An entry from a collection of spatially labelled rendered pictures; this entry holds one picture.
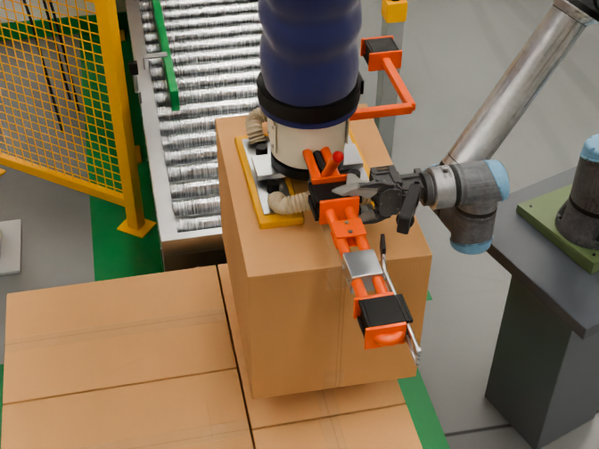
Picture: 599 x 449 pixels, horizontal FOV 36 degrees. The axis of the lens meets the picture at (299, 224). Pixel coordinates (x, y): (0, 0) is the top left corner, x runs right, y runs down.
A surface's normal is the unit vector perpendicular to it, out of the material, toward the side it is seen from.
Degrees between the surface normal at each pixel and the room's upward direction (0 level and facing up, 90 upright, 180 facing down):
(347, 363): 89
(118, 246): 0
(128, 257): 0
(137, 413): 0
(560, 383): 90
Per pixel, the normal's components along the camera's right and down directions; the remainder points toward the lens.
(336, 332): 0.18, 0.64
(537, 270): 0.01, -0.75
